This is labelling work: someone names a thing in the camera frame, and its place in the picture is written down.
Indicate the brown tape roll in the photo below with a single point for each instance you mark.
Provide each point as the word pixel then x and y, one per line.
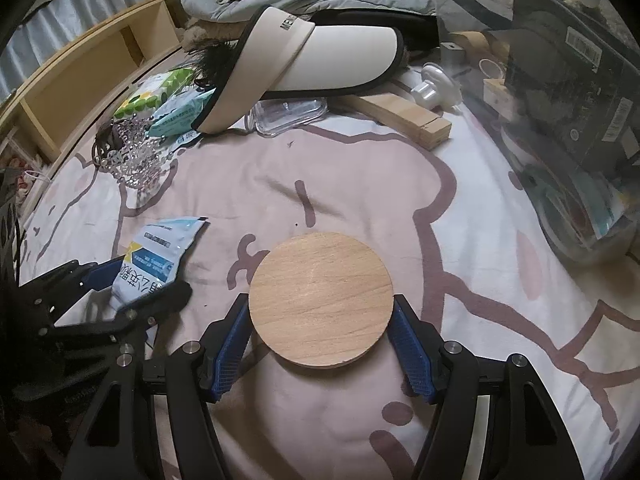
pixel 475 42

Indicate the black feather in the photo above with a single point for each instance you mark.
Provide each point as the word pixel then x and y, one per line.
pixel 215 62

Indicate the clear plastic nail box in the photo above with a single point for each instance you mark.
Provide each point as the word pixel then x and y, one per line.
pixel 285 115

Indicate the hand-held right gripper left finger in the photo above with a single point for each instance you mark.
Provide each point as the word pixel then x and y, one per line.
pixel 227 355

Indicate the teal tissue packet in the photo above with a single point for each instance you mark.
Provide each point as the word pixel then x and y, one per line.
pixel 180 112

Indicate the wooden bedside shelf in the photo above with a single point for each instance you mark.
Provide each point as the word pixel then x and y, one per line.
pixel 90 75

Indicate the blue white foil packet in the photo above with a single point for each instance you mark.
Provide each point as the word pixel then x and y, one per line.
pixel 155 255

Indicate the round wooden coaster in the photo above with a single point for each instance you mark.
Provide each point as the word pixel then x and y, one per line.
pixel 322 300

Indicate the beige fleece blanket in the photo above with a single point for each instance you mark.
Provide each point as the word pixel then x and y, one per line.
pixel 205 34

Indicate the white sun visor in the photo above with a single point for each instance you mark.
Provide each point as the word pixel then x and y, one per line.
pixel 325 55

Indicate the clear bag with boxes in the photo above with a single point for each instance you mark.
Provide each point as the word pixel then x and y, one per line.
pixel 565 200

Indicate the green wet wipes pack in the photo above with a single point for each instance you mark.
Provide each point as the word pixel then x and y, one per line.
pixel 150 92

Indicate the wooden block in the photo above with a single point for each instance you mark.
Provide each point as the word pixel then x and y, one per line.
pixel 400 115

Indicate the bear printed blanket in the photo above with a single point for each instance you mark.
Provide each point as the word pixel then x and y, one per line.
pixel 350 185

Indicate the grey curtain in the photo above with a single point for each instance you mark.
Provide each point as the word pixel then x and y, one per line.
pixel 65 15

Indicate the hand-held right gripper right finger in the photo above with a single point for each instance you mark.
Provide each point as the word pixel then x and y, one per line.
pixel 412 355

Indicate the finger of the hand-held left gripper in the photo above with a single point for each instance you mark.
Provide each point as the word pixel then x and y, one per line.
pixel 100 275
pixel 165 295

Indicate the white round plastic piece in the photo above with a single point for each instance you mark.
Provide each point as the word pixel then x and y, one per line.
pixel 432 85

